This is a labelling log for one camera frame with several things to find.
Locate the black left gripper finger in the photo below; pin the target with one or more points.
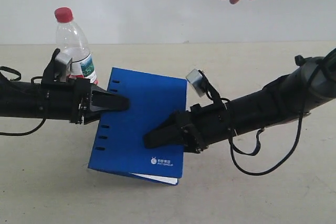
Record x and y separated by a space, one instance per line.
102 101

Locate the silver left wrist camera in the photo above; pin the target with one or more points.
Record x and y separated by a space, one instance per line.
58 69

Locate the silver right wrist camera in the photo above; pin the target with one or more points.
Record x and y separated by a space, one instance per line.
197 81

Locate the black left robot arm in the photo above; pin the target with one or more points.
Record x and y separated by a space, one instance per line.
36 100

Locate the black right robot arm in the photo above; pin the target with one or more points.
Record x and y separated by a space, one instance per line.
281 101

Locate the clear plastic water bottle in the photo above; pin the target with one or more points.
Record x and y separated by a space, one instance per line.
72 41

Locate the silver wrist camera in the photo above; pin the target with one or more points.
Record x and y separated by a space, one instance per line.
58 69
197 81

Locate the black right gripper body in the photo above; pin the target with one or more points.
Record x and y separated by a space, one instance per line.
201 127

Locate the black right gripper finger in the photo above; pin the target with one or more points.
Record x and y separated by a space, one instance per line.
167 133

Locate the blue ring binder notebook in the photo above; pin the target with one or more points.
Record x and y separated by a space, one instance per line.
118 147

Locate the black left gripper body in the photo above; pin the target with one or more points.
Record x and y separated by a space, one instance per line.
81 90

